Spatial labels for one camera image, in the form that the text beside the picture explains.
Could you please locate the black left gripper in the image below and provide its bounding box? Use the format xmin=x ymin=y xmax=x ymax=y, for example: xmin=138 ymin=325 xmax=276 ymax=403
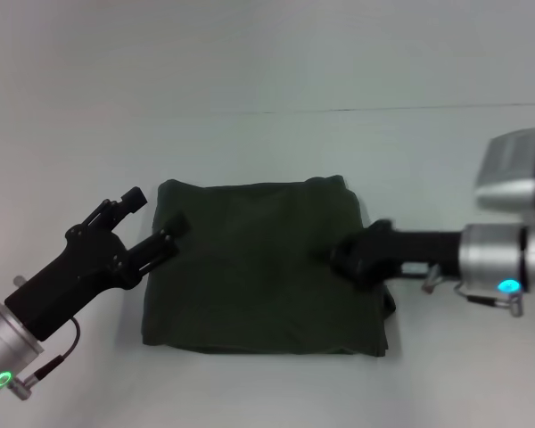
xmin=4 ymin=186 xmax=193 ymax=343

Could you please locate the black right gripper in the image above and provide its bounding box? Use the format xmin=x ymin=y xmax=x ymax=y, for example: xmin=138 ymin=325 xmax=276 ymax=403
xmin=328 ymin=218 xmax=464 ymax=293

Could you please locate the dark green t-shirt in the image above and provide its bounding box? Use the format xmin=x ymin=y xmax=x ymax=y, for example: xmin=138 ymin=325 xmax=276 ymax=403
xmin=141 ymin=174 xmax=400 ymax=358

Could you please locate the right arm cable with plug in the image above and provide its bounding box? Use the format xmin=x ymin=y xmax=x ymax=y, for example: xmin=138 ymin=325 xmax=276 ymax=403
xmin=420 ymin=262 xmax=526 ymax=318

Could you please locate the arm cable with plug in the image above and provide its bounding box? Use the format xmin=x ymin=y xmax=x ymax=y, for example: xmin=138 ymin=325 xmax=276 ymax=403
xmin=6 ymin=316 xmax=82 ymax=401
xmin=420 ymin=262 xmax=526 ymax=318

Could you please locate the left arm cable with plug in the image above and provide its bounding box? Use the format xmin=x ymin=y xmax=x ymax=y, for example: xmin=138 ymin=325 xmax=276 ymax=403
xmin=6 ymin=316 xmax=82 ymax=401

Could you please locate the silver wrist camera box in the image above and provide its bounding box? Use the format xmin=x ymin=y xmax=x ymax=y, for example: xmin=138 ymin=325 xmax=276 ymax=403
xmin=473 ymin=127 xmax=535 ymax=225

